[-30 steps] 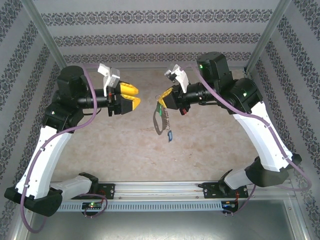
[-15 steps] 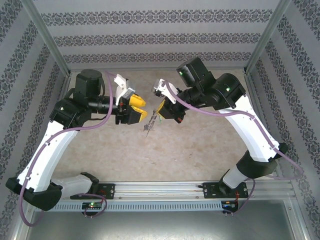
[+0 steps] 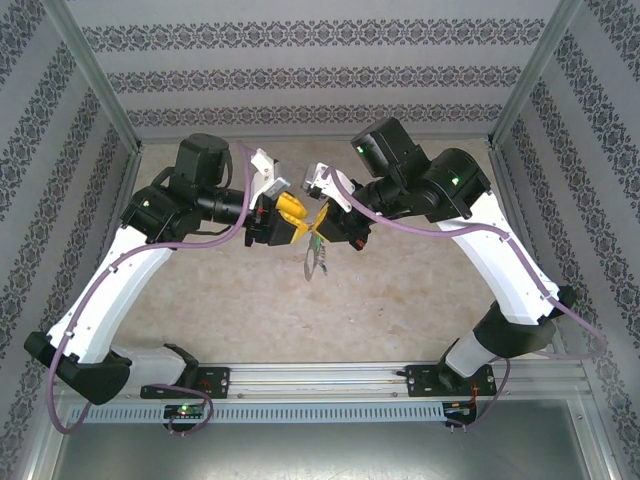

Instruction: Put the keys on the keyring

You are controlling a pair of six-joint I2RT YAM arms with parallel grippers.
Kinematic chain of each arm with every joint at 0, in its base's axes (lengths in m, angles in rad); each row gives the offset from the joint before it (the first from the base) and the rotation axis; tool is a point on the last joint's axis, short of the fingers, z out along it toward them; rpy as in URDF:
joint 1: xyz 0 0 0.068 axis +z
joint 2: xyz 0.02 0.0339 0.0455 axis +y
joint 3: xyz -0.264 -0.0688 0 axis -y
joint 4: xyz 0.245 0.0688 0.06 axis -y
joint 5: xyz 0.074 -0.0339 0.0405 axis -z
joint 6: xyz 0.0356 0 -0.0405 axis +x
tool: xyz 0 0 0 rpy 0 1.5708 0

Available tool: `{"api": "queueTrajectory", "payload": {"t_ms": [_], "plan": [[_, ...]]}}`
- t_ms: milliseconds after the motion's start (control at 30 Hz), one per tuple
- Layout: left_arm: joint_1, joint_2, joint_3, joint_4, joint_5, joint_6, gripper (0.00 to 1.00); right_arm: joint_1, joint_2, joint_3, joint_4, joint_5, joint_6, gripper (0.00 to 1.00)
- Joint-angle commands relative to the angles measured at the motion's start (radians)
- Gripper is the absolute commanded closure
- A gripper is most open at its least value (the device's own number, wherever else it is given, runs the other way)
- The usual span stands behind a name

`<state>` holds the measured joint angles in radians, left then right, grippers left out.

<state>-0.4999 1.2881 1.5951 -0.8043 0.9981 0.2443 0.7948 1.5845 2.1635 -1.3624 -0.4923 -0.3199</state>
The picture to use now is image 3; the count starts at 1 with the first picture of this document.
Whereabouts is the left controller circuit board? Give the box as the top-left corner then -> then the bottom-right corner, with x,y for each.
163,403 -> 207,420

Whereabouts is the controller circuit board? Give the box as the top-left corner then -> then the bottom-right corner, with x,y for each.
443,401 -> 477,420
163,403 -> 207,420

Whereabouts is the grey metal panel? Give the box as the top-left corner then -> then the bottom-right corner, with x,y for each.
49,399 -> 619,480

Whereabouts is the right controller circuit board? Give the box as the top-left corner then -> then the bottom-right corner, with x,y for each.
443,401 -> 477,420

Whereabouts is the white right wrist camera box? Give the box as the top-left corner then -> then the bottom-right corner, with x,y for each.
301,160 -> 359,211

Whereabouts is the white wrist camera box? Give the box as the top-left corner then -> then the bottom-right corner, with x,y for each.
249,147 -> 292,207
301,160 -> 359,211

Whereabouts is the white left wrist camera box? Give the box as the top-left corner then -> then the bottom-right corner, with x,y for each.
249,147 -> 292,207

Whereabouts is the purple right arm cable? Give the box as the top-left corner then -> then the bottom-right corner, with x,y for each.
323,167 -> 609,431

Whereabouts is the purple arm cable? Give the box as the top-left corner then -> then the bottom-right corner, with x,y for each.
323,167 -> 609,431
49,141 -> 254,437

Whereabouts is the right aluminium side rail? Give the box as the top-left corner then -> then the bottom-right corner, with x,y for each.
487,142 -> 585,362

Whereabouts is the aluminium side rail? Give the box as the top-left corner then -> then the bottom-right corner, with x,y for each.
69,147 -> 146,366
487,142 -> 585,362

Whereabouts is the left aluminium side rail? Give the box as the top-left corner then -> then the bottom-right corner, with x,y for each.
69,147 -> 146,366

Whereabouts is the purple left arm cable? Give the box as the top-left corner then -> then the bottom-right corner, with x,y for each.
49,141 -> 254,437

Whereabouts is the left aluminium frame post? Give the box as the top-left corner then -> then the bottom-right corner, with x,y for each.
42,0 -> 146,154

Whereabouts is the aluminium frame post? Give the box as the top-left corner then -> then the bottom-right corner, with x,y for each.
42,0 -> 146,154
485,0 -> 587,150

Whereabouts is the right aluminium frame post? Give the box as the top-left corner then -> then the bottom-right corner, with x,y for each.
485,0 -> 587,150

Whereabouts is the aluminium mounting rail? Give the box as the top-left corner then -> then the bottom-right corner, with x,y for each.
49,360 -> 587,402

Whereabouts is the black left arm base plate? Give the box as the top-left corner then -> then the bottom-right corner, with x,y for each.
139,366 -> 232,401

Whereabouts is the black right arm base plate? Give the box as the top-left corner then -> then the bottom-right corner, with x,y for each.
405,363 -> 499,399

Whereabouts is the grey slotted cable duct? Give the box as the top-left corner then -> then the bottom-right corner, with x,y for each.
67,401 -> 448,425

